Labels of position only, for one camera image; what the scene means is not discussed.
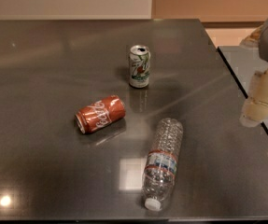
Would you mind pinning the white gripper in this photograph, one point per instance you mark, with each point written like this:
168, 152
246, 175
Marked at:
256, 108

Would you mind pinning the red coke can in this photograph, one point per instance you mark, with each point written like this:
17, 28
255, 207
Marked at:
100, 114

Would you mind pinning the white green 7up can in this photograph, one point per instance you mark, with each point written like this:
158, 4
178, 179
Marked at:
139, 66

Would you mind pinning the clear plastic water bottle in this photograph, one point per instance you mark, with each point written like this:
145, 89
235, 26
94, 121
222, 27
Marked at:
161, 166

